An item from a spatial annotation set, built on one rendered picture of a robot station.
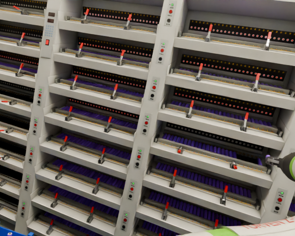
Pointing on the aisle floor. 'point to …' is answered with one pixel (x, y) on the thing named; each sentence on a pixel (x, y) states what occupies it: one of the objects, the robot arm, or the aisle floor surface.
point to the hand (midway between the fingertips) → (274, 161)
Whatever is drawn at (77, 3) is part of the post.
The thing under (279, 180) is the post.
